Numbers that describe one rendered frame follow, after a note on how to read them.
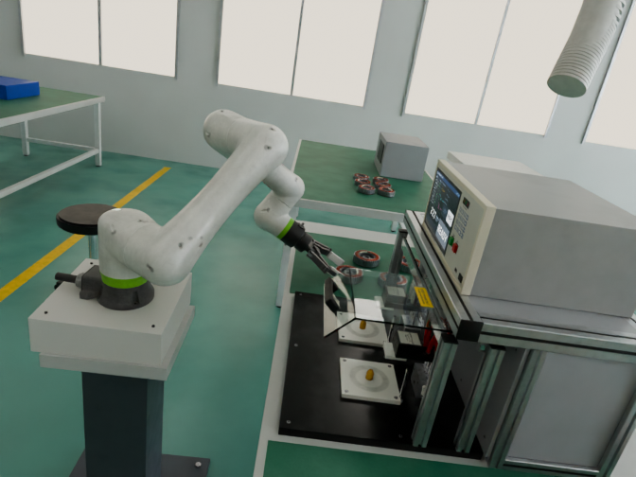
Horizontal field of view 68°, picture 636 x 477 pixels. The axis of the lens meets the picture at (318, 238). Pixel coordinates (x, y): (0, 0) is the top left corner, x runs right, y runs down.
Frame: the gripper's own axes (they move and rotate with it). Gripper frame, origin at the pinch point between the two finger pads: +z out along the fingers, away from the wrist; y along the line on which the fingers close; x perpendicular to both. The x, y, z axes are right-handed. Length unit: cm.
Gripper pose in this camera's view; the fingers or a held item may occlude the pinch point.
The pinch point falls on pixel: (340, 270)
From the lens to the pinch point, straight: 183.4
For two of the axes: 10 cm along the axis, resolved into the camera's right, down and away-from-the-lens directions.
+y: 0.3, -3.7, 9.3
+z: 7.8, 5.9, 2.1
